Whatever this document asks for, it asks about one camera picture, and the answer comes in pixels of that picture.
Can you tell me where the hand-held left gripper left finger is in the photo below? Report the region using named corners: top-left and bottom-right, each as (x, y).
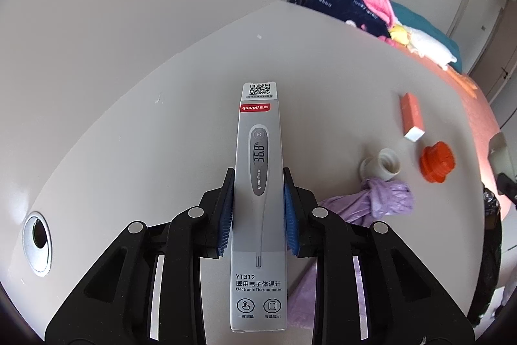
top-left (44, 167), bottom-right (236, 345)

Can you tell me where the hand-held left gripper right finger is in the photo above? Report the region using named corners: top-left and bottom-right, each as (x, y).
top-left (283, 167), bottom-right (475, 345)

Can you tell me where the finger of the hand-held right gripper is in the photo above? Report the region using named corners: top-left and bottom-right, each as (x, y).
top-left (497, 173), bottom-right (517, 205)

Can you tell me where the white thermometer box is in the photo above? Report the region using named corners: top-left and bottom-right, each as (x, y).
top-left (229, 82), bottom-right (288, 333)

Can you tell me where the pink bedspread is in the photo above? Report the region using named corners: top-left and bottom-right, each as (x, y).
top-left (444, 66), bottom-right (505, 216)

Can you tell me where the orange bottle cap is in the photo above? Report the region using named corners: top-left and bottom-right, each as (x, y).
top-left (419, 142), bottom-right (455, 184)

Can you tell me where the small orange white box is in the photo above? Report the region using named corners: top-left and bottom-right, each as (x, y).
top-left (399, 92), bottom-right (427, 144)

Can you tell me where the grey door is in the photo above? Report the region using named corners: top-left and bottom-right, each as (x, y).
top-left (446, 0), bottom-right (510, 73)

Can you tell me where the yellow duck plush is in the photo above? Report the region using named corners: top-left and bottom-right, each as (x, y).
top-left (388, 24), bottom-right (408, 44)

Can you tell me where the teal bed sheet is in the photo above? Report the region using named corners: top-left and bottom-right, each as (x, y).
top-left (392, 1), bottom-right (463, 73)

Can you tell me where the navy printed blanket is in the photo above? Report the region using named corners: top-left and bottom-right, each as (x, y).
top-left (303, 0), bottom-right (394, 38)

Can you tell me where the silver cable grommet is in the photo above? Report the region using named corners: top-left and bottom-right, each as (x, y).
top-left (22, 211), bottom-right (53, 275)

